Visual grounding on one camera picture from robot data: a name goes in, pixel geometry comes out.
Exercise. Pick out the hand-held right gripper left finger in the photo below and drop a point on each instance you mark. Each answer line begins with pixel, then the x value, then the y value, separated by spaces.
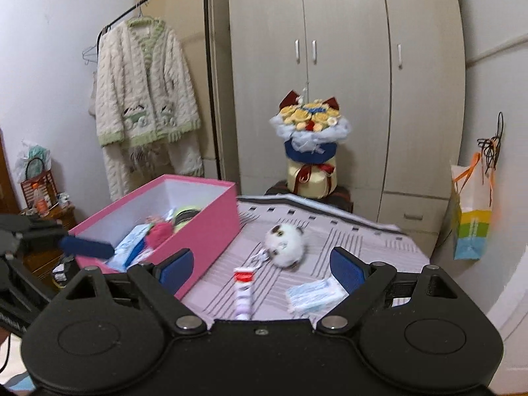
pixel 177 270

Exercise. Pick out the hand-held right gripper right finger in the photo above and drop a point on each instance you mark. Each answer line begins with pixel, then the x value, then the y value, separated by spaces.
pixel 346 270

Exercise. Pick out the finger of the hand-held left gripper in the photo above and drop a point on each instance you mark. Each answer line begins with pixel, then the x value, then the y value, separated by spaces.
pixel 88 248

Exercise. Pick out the pink cloth doll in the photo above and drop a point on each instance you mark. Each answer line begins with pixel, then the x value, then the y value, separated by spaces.
pixel 161 235

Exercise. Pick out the blue face mask packet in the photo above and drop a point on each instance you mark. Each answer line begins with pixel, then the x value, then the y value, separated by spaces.
pixel 315 295

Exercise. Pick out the green yarn ball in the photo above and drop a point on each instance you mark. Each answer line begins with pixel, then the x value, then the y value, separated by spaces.
pixel 185 219

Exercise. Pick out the pink cardboard box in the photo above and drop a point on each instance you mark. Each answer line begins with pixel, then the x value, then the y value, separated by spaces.
pixel 214 231

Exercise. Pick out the white brown plush cat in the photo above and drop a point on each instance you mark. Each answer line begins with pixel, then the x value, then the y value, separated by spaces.
pixel 284 247

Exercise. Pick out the white red tube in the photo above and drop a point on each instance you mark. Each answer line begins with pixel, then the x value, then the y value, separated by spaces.
pixel 243 293

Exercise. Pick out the wooden nightstand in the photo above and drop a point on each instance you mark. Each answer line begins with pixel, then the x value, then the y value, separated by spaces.
pixel 41 262

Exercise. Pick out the orange bottle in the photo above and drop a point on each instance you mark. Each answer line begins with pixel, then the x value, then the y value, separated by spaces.
pixel 41 204

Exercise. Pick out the pink striped bed sheet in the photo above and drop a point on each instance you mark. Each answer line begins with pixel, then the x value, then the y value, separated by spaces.
pixel 330 231

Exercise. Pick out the brown woven basket bag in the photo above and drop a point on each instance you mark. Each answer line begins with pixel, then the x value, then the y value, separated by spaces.
pixel 35 185

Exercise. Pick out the dark wooden stool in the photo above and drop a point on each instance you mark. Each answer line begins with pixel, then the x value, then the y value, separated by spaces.
pixel 342 202

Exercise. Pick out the white green plastic bag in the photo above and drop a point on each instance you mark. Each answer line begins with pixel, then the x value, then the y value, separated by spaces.
pixel 33 150

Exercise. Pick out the cream fleece pants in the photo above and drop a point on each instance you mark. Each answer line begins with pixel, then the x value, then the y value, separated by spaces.
pixel 181 161

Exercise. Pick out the yellow blue flower bouquet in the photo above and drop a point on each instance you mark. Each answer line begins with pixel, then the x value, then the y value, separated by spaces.
pixel 311 148

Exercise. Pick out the colourful paper bag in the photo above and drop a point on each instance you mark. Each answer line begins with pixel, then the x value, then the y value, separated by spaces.
pixel 472 222

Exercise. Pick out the cream cardigan with green trim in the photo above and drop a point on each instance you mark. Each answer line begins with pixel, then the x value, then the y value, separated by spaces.
pixel 136 90

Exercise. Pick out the black clothes rack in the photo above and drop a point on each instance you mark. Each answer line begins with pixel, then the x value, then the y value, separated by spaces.
pixel 211 70

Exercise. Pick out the beige wardrobe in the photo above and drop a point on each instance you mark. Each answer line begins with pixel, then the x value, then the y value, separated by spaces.
pixel 350 29

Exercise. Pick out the tan wooden panel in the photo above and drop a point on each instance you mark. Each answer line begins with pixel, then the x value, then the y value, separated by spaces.
pixel 181 4

